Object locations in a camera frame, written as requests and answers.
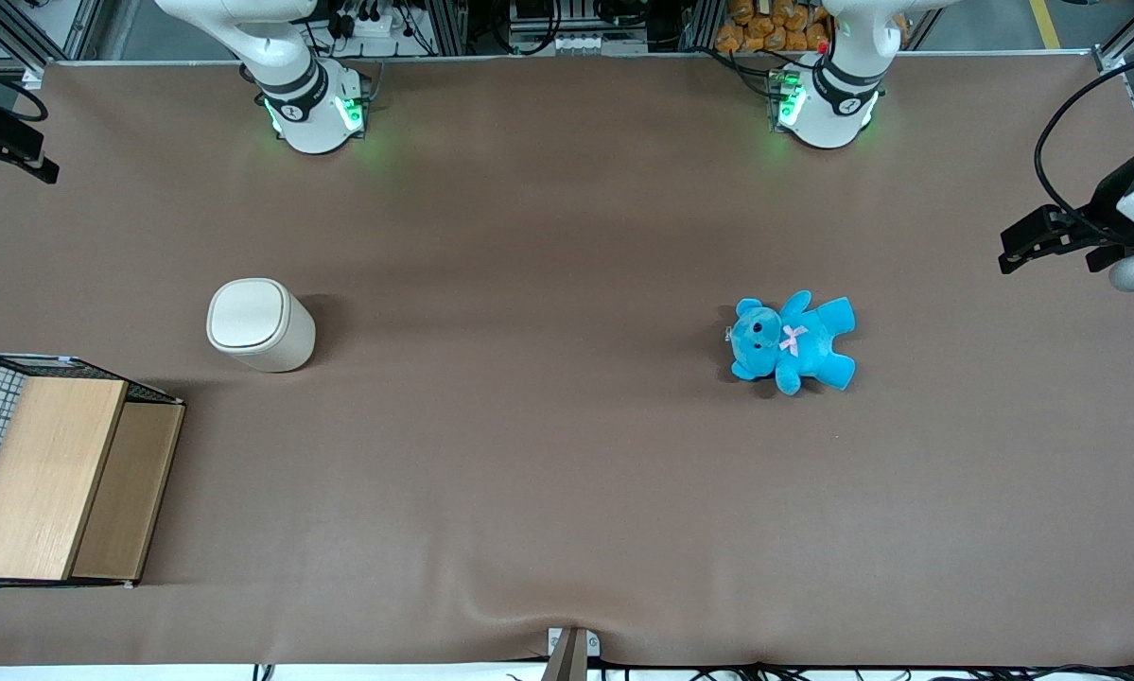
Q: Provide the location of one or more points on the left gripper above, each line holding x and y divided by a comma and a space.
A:
1103, 211

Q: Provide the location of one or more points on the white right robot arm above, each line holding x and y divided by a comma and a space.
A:
292, 90

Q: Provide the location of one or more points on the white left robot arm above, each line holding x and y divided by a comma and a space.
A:
836, 99

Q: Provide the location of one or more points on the white trash can with lid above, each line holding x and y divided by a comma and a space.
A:
256, 323

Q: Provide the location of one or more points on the blue teddy bear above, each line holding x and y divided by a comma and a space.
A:
793, 342

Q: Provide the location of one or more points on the white power strip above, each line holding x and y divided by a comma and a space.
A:
375, 23

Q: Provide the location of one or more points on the brown table mat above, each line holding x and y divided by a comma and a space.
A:
566, 218

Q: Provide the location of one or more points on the aluminium frame profile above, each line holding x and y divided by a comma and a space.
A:
27, 28
1129, 47

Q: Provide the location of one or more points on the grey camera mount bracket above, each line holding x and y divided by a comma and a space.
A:
571, 653

